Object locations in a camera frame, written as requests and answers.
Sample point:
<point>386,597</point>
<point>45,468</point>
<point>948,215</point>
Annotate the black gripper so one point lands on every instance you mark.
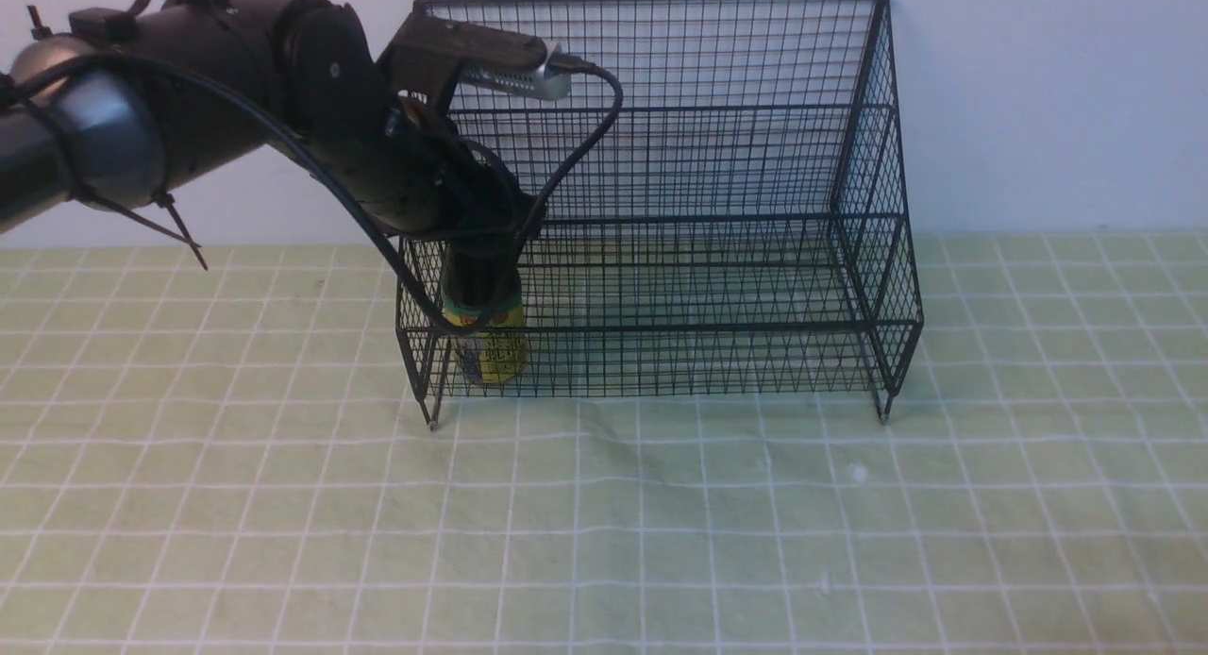
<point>409,171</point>

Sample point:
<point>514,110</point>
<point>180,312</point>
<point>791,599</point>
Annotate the dark sauce bottle orange cap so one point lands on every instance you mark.
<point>499,352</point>

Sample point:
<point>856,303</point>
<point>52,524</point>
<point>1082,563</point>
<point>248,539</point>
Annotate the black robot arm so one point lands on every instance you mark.
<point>129,104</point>

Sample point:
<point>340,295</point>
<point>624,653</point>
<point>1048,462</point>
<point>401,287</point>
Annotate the green checkered tablecloth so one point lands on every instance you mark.
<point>229,462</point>

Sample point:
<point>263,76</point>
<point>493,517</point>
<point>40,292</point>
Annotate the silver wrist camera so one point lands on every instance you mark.
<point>433,56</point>

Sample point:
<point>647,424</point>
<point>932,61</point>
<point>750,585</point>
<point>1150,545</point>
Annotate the black wire mesh shelf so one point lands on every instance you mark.
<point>743,228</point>

